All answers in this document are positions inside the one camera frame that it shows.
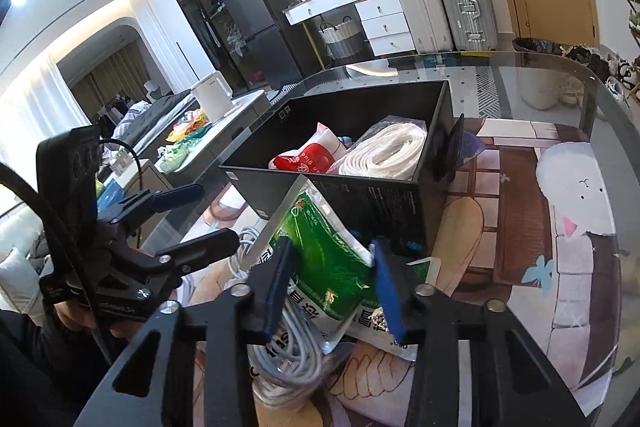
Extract green white snack packet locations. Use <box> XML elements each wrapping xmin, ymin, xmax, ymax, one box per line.
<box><xmin>242</xmin><ymin>176</ymin><xmax>378</xmax><ymax>355</ymax></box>

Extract grey cable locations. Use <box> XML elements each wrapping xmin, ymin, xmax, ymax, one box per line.
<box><xmin>226</xmin><ymin>225</ymin><xmax>331</xmax><ymax>383</ymax></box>

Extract red white packet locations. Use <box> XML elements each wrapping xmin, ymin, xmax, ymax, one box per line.
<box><xmin>268</xmin><ymin>122</ymin><xmax>347</xmax><ymax>173</ymax></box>

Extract cream rope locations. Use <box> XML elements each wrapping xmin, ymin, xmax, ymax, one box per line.
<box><xmin>326</xmin><ymin>116</ymin><xmax>430</xmax><ymax>182</ymax></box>

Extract adidas white laces bag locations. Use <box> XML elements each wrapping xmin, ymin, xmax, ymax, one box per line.
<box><xmin>250</xmin><ymin>343</ymin><xmax>355</xmax><ymax>412</ymax></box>

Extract person's left hand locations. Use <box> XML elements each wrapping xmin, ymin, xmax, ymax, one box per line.
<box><xmin>54</xmin><ymin>301</ymin><xmax>142</xmax><ymax>340</ymax></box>

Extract grey side cabinet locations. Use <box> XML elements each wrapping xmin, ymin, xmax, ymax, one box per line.
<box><xmin>98</xmin><ymin>89</ymin><xmax>274</xmax><ymax>198</ymax></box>

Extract black storage box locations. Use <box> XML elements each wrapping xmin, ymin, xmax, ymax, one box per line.
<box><xmin>220</xmin><ymin>81</ymin><xmax>463</xmax><ymax>258</ymax></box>

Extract white electric kettle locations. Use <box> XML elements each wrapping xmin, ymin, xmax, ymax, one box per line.
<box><xmin>191</xmin><ymin>72</ymin><xmax>234</xmax><ymax>122</ymax></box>

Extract anime print table mat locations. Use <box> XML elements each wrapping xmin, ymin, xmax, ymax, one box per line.
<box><xmin>174</xmin><ymin>116</ymin><xmax>634</xmax><ymax>427</ymax></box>

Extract black refrigerator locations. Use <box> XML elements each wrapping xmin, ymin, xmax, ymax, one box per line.
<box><xmin>224</xmin><ymin>0</ymin><xmax>321</xmax><ymax>90</ymax></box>

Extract dark glass wardrobe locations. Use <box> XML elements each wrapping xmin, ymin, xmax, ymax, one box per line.
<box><xmin>159</xmin><ymin>0</ymin><xmax>249</xmax><ymax>96</ymax></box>

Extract woven laundry basket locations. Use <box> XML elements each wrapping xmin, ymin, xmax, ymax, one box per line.
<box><xmin>320</xmin><ymin>16</ymin><xmax>371</xmax><ymax>63</ymax></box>

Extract white trash bin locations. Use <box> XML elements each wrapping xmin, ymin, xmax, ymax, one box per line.
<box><xmin>512</xmin><ymin>37</ymin><xmax>562</xmax><ymax>110</ymax></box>

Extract white drawer desk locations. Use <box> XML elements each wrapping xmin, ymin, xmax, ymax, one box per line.
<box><xmin>284</xmin><ymin>0</ymin><xmax>416</xmax><ymax>56</ymax></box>

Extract white suitcase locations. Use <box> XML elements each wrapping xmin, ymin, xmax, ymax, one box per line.
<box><xmin>399</xmin><ymin>0</ymin><xmax>454</xmax><ymax>53</ymax></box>

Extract silver suitcase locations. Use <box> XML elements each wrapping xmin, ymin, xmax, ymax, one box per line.
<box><xmin>442</xmin><ymin>0</ymin><xmax>498</xmax><ymax>51</ymax></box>

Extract wooden shoe rack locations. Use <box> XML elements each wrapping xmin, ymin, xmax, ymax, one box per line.
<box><xmin>620</xmin><ymin>0</ymin><xmax>640</xmax><ymax>104</ymax></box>

